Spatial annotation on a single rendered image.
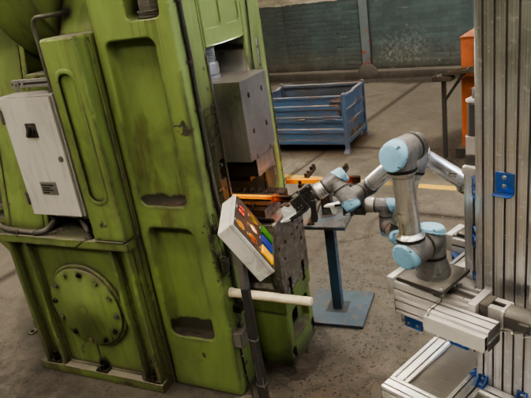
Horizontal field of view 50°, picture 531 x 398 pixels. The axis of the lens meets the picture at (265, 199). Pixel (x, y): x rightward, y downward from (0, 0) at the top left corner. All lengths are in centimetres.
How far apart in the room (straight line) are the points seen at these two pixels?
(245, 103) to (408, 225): 99
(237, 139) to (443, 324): 127
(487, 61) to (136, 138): 162
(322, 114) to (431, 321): 466
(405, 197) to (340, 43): 901
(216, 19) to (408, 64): 805
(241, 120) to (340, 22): 843
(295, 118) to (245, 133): 420
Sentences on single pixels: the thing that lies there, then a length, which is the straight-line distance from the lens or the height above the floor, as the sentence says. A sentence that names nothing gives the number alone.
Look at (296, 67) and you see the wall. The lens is 1170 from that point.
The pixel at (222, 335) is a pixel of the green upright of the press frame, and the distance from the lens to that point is 308.
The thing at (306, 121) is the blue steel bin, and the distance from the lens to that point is 689.
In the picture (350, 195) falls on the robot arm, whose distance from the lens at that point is 248.
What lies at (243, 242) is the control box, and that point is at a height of 111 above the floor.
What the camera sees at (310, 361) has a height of 0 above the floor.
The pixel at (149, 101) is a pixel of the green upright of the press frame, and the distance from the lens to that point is 275.
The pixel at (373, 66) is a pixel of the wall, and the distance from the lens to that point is 1093.
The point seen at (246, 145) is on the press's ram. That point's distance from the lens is 278.
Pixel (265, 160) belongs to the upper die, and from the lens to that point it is 294.
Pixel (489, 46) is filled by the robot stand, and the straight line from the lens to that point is 226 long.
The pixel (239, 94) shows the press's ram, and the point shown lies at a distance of 272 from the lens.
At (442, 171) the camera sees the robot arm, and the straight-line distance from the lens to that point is 285.
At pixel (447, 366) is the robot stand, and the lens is 303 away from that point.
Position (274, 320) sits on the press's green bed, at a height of 32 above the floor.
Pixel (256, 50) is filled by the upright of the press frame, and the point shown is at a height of 173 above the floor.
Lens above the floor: 211
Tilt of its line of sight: 22 degrees down
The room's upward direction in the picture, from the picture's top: 9 degrees counter-clockwise
